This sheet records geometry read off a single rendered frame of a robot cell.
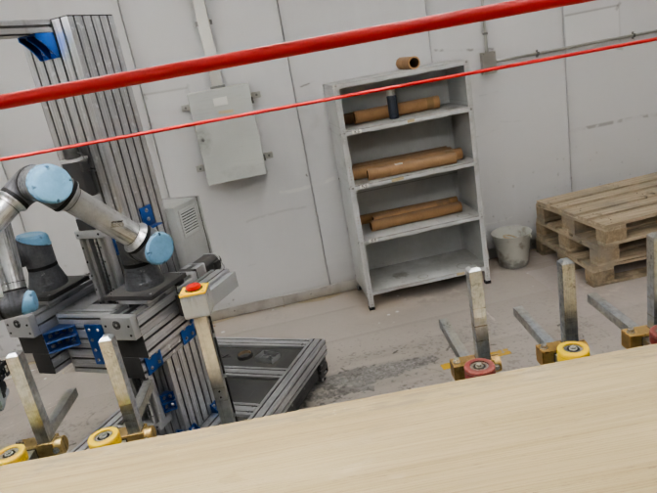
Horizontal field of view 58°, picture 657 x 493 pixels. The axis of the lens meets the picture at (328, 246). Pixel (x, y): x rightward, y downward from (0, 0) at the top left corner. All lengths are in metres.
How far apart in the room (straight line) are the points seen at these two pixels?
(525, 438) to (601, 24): 3.97
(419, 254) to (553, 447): 3.38
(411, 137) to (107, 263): 2.60
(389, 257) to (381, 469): 3.33
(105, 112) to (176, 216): 0.53
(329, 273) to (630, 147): 2.53
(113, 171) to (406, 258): 2.70
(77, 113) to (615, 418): 2.04
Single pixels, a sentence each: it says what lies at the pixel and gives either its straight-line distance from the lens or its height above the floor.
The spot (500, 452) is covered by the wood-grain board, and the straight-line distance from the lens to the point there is 1.35.
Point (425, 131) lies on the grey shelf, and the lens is 4.44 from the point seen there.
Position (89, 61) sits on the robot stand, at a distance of 2.48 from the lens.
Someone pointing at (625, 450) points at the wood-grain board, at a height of 0.90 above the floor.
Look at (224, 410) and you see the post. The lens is 1.74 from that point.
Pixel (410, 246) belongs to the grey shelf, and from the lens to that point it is 4.58.
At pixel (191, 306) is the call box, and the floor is 1.19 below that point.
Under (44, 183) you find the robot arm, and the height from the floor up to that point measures 1.52.
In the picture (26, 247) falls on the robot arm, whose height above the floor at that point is 1.23.
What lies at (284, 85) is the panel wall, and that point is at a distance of 4.23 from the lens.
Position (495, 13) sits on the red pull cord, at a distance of 0.36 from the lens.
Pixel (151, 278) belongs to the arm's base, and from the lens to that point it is 2.29.
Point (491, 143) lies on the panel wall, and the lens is 4.65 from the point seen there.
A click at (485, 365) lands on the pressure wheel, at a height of 0.90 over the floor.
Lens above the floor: 1.74
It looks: 18 degrees down
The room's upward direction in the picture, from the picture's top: 10 degrees counter-clockwise
